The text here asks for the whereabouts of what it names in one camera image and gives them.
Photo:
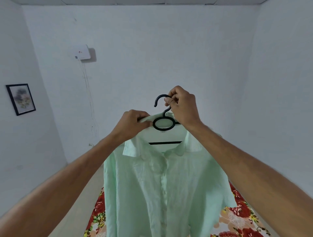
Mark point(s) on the person's right hand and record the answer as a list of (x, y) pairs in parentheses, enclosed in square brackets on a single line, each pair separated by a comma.
[(184, 109)]

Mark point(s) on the person's left hand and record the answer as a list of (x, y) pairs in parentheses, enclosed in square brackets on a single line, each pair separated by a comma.
[(128, 125)]

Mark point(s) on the person's right fingers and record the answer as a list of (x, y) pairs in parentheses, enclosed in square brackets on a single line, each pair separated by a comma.
[(172, 97)]

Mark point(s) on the person's left fingers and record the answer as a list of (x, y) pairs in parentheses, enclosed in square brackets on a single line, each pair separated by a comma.
[(143, 119)]

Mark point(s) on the black plastic clothes hanger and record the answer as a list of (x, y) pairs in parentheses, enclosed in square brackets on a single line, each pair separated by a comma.
[(163, 122)]

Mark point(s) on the mint green button shirt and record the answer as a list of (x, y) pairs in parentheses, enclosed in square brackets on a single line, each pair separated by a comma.
[(166, 185)]

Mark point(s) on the person's left forearm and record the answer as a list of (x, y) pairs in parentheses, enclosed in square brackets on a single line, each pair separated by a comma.
[(58, 188)]

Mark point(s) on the person's right forearm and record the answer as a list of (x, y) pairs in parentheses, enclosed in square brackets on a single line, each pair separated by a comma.
[(254, 180)]

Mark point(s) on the black framed picture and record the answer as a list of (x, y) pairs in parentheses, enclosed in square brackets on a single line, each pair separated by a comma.
[(21, 99)]

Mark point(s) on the red floral bed sheet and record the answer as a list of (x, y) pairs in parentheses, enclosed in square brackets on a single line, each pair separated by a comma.
[(234, 217)]

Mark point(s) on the white wall device box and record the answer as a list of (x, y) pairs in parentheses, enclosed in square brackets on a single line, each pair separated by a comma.
[(82, 52)]

